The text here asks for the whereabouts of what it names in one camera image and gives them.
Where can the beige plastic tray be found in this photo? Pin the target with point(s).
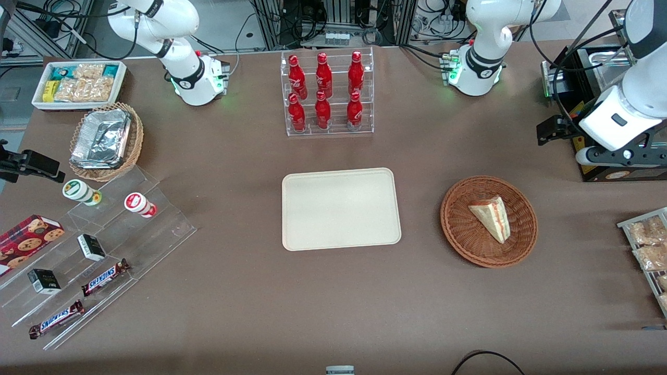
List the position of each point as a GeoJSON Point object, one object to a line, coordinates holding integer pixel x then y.
{"type": "Point", "coordinates": [338, 208]}

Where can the small grey device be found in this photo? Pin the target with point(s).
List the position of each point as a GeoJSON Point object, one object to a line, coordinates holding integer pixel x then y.
{"type": "Point", "coordinates": [340, 370]}

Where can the tray of packaged snacks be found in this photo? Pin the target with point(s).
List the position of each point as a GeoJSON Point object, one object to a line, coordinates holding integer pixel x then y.
{"type": "Point", "coordinates": [625, 225]}

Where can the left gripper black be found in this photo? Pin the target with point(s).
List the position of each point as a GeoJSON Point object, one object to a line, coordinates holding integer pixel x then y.
{"type": "Point", "coordinates": [568, 126]}

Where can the round brown wicker basket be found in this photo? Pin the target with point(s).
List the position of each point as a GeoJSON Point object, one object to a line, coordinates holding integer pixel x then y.
{"type": "Point", "coordinates": [469, 245]}

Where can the red cola bottle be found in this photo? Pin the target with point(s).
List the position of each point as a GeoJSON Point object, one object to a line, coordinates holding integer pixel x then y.
{"type": "Point", "coordinates": [297, 115]}
{"type": "Point", "coordinates": [356, 73]}
{"type": "Point", "coordinates": [323, 113]}
{"type": "Point", "coordinates": [297, 78]}
{"type": "Point", "coordinates": [355, 113]}
{"type": "Point", "coordinates": [323, 75]}

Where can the green lid yogurt cup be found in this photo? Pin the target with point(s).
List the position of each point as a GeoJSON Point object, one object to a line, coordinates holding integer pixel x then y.
{"type": "Point", "coordinates": [78, 190]}

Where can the green snack packet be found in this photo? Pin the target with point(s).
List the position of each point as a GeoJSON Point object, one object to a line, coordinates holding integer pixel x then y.
{"type": "Point", "coordinates": [61, 72]}

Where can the silver foil container stack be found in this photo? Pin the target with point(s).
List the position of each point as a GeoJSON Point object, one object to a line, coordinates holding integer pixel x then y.
{"type": "Point", "coordinates": [101, 138]}

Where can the yellow snack packet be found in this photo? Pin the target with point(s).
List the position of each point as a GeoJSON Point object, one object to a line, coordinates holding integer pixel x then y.
{"type": "Point", "coordinates": [49, 91]}

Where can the teal snack packet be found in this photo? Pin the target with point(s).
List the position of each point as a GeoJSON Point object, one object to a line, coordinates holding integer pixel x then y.
{"type": "Point", "coordinates": [111, 70]}

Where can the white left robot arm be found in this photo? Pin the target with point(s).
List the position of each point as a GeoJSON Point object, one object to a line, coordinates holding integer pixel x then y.
{"type": "Point", "coordinates": [484, 36]}

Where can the red lid yogurt cup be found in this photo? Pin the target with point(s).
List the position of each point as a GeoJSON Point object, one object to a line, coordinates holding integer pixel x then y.
{"type": "Point", "coordinates": [138, 203]}

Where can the red chocolate cookie box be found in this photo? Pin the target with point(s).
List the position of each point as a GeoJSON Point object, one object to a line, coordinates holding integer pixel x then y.
{"type": "Point", "coordinates": [26, 239]}

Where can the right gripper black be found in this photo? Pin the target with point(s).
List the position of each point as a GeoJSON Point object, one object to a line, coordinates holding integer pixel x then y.
{"type": "Point", "coordinates": [18, 162]}

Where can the brown Snickers bar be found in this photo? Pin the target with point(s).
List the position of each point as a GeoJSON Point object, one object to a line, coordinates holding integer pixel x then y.
{"type": "Point", "coordinates": [104, 277]}
{"type": "Point", "coordinates": [56, 319]}

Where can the white rectangular snack bin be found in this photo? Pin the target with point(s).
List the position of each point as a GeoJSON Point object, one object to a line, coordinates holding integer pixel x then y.
{"type": "Point", "coordinates": [39, 104]}

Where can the clear bagged pastry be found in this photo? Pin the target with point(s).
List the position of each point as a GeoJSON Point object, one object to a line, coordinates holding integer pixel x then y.
{"type": "Point", "coordinates": [663, 284]}
{"type": "Point", "coordinates": [651, 258]}
{"type": "Point", "coordinates": [649, 232]}

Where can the clear acrylic stepped display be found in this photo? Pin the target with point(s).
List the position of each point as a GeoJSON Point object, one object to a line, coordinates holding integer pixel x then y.
{"type": "Point", "coordinates": [151, 234]}

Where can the clear cracker bag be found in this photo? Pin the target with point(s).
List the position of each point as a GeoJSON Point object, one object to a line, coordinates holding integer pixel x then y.
{"type": "Point", "coordinates": [88, 70]}
{"type": "Point", "coordinates": [86, 89]}

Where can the black hot dog roller machine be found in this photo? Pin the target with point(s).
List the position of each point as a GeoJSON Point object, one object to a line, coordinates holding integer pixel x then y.
{"type": "Point", "coordinates": [596, 175]}

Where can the oval brown wicker basket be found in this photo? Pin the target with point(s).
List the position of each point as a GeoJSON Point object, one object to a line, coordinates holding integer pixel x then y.
{"type": "Point", "coordinates": [136, 140]}

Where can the clear acrylic bottle rack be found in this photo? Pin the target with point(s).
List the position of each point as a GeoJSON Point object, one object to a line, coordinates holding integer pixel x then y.
{"type": "Point", "coordinates": [336, 112]}

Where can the aluminium equipment rack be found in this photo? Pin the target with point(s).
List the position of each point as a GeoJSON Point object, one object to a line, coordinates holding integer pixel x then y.
{"type": "Point", "coordinates": [333, 15]}

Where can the stainless steel pan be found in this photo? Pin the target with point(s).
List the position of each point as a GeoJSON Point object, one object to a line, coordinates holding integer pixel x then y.
{"type": "Point", "coordinates": [607, 65]}

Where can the triangular sandwich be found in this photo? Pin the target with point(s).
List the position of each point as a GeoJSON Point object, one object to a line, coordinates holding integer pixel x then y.
{"type": "Point", "coordinates": [492, 216]}

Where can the black bar with white end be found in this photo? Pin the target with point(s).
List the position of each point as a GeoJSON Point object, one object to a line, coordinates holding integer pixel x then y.
{"type": "Point", "coordinates": [615, 158]}

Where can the small black carton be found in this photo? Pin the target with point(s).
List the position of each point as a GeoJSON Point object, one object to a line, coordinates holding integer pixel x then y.
{"type": "Point", "coordinates": [44, 281]}
{"type": "Point", "coordinates": [91, 247]}

